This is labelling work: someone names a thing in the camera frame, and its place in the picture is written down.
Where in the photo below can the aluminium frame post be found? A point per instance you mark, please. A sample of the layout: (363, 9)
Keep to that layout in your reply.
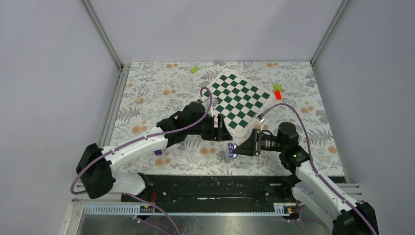
(102, 33)
(332, 26)

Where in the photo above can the lime green block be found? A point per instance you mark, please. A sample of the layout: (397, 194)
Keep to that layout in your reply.
(277, 87)
(194, 69)

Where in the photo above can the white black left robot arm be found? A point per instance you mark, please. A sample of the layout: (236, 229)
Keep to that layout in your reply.
(99, 167)

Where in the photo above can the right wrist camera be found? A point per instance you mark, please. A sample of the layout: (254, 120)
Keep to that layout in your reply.
(261, 119)

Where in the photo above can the lime green block far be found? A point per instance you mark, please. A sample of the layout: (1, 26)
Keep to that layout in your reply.
(194, 69)

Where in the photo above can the red block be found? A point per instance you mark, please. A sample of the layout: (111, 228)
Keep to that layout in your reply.
(278, 95)

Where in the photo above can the left aluminium frame post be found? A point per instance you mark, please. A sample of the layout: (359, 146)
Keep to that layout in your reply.
(102, 33)

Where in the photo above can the white slotted cable duct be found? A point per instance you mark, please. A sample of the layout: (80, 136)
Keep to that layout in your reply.
(143, 209)

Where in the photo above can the lime green block right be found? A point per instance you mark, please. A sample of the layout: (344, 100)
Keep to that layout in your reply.
(277, 87)

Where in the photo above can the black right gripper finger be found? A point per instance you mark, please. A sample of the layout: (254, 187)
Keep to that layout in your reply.
(245, 152)
(250, 144)

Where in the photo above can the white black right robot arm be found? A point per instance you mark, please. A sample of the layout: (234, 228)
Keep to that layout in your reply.
(341, 213)

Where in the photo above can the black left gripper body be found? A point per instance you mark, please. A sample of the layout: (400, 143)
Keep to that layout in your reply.
(207, 130)

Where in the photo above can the green white chessboard mat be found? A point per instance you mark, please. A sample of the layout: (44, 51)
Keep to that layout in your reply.
(239, 100)

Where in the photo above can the floral patterned table mat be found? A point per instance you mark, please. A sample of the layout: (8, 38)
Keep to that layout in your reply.
(166, 87)

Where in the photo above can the right aluminium frame post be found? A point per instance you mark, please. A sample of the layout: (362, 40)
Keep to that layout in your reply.
(332, 26)

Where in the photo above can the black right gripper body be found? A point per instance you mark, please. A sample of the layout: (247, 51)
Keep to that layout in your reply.
(268, 143)

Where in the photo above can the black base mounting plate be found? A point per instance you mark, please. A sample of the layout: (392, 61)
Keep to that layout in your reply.
(219, 191)

